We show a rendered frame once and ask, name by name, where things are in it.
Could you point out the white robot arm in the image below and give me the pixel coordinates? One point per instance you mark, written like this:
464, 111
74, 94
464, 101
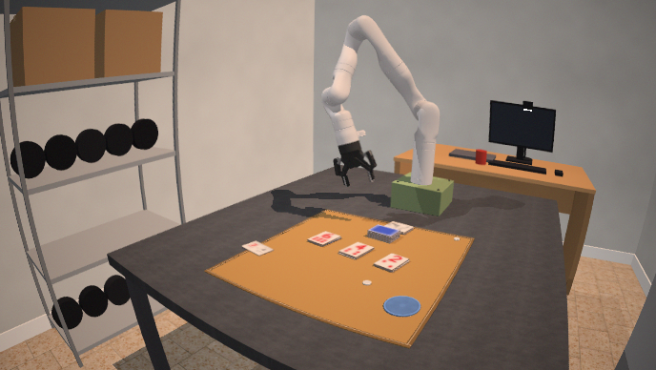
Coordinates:
427, 113

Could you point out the blue round disc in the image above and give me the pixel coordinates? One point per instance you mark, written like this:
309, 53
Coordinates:
401, 306

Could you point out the white card with red markings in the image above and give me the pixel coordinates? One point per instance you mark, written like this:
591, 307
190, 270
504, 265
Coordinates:
323, 238

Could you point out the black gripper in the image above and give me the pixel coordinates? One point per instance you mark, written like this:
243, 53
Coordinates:
351, 157

